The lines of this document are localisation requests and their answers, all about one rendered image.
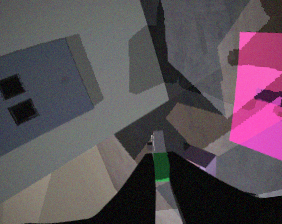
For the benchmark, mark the grey panel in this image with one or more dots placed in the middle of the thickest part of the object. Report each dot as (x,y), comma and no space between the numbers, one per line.
(72,73)

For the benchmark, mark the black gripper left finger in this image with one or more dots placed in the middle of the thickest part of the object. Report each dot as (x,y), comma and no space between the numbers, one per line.
(135,202)

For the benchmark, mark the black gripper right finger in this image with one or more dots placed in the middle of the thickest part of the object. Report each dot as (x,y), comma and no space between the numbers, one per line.
(204,199)

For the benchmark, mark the pink square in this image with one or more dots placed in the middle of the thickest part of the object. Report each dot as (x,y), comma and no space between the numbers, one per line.
(257,116)

